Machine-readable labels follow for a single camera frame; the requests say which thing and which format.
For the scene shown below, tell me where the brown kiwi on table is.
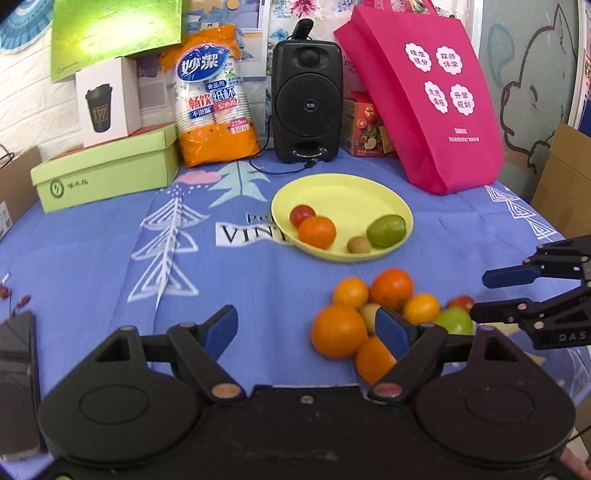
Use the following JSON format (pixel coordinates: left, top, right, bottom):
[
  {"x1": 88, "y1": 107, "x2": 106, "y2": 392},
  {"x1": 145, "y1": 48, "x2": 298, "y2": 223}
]
[{"x1": 359, "y1": 302, "x2": 381, "y2": 335}]

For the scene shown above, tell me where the black usb cable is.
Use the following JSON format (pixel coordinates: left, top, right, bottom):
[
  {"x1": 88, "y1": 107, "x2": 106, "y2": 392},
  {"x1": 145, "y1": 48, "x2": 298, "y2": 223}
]
[{"x1": 248, "y1": 115, "x2": 320, "y2": 176}]

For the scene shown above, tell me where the orange partly behind finger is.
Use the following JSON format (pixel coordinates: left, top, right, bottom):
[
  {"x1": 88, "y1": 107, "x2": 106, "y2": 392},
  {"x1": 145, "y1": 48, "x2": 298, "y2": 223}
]
[{"x1": 355, "y1": 335, "x2": 397, "y2": 385}]

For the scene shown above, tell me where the dark purple tomato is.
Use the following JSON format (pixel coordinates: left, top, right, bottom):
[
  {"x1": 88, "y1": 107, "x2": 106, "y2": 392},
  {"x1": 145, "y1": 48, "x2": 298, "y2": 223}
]
[{"x1": 447, "y1": 295, "x2": 476, "y2": 313}]

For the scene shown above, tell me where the pink tote bag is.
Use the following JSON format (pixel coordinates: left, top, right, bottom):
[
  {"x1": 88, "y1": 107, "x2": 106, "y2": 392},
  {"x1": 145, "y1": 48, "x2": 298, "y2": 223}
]
[{"x1": 335, "y1": 2, "x2": 504, "y2": 195}]

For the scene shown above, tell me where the large green box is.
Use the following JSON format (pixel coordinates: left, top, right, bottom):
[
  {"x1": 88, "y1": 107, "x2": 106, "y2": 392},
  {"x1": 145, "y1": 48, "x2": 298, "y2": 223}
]
[{"x1": 50, "y1": 0, "x2": 187, "y2": 82}]

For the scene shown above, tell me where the red fruit carton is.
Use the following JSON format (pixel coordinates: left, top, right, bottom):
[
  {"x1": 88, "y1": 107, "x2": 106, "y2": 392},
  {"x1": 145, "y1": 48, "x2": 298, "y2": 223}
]
[{"x1": 341, "y1": 90, "x2": 396, "y2": 158}]

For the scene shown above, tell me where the orange tangerine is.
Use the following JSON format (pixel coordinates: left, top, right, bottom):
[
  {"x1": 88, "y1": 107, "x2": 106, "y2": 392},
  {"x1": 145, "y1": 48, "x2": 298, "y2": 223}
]
[{"x1": 402, "y1": 293, "x2": 441, "y2": 325}]

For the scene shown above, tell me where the large orange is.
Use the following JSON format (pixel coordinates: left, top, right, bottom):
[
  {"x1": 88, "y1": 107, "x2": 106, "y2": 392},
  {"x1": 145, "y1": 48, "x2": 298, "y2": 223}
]
[{"x1": 311, "y1": 304, "x2": 369, "y2": 359}]

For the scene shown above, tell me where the light green shoe box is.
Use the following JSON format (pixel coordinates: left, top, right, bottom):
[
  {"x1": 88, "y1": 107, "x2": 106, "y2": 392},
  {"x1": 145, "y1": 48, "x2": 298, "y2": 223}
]
[{"x1": 31, "y1": 123, "x2": 180, "y2": 213}]

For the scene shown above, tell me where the black speaker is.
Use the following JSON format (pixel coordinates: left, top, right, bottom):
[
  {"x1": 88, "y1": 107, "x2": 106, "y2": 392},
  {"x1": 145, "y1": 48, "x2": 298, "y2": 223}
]
[{"x1": 271, "y1": 18, "x2": 344, "y2": 163}]

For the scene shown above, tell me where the light green apple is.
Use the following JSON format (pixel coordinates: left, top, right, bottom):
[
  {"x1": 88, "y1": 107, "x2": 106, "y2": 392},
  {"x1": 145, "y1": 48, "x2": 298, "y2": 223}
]
[{"x1": 434, "y1": 307, "x2": 474, "y2": 335}]

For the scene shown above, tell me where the brown cardboard box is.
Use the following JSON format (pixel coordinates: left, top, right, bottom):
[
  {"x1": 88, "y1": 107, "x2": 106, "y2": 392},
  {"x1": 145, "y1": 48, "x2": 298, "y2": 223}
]
[{"x1": 0, "y1": 146, "x2": 41, "y2": 238}]

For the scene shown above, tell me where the black smartphone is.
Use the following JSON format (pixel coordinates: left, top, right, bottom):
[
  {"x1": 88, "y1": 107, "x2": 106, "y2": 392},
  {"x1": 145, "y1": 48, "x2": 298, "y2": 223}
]
[{"x1": 1, "y1": 311, "x2": 44, "y2": 461}]

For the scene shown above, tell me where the brown kiwi fruit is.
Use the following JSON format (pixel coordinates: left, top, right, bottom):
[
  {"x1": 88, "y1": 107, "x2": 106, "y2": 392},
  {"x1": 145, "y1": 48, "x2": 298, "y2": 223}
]
[{"x1": 346, "y1": 236, "x2": 372, "y2": 254}]

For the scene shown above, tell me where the red cherry tomato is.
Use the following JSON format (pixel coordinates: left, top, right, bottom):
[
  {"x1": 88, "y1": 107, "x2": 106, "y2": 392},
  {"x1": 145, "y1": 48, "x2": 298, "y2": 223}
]
[{"x1": 290, "y1": 204, "x2": 317, "y2": 229}]

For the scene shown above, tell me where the green tomato fruit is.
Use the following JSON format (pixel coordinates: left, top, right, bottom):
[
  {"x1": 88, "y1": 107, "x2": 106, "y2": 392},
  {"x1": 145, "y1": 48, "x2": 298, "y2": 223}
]
[{"x1": 366, "y1": 214, "x2": 407, "y2": 249}]

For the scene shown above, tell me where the white cup box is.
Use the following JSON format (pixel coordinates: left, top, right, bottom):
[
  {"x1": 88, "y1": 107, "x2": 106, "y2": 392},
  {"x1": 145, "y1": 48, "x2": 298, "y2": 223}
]
[{"x1": 75, "y1": 57, "x2": 142, "y2": 148}]

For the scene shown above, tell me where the yellow plate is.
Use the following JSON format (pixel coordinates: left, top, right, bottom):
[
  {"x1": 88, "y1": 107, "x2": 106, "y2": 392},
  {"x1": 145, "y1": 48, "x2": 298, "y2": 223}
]
[{"x1": 270, "y1": 173, "x2": 414, "y2": 263}]

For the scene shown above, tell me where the small orange mandarin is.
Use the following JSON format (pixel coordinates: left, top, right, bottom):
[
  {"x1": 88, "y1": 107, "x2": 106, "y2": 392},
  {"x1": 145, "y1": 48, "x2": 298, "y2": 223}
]
[{"x1": 332, "y1": 277, "x2": 370, "y2": 310}]

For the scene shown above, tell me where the cardboard box at right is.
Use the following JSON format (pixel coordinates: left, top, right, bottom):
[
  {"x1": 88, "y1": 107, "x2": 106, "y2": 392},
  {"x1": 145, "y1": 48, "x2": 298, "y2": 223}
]
[{"x1": 531, "y1": 123, "x2": 591, "y2": 238}]

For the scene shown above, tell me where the orange paper cup pack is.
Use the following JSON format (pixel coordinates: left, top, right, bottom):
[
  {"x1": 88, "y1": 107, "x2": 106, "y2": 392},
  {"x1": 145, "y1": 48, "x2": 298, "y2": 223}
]
[{"x1": 159, "y1": 24, "x2": 259, "y2": 167}]

